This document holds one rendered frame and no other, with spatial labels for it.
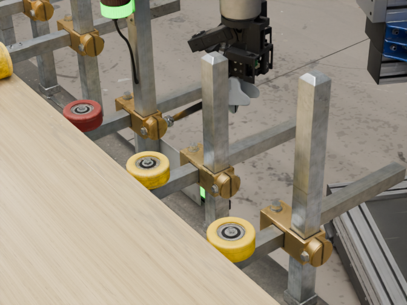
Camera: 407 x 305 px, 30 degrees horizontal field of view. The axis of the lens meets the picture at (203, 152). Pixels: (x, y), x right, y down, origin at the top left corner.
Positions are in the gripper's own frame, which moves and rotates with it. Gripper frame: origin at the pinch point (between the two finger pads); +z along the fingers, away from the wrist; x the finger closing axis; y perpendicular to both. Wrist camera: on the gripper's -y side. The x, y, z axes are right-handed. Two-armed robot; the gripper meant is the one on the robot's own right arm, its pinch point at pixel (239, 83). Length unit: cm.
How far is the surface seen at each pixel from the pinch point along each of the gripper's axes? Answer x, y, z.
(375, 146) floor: 41, 101, 85
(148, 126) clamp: -7.9, -30.8, -4.7
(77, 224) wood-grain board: -32, -60, -10
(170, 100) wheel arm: -1.5, -20.7, -4.0
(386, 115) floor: 54, 122, 85
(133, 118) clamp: -2.8, -31.2, -4.2
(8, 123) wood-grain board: 5, -56, -9
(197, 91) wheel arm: -1.5, -13.2, -3.6
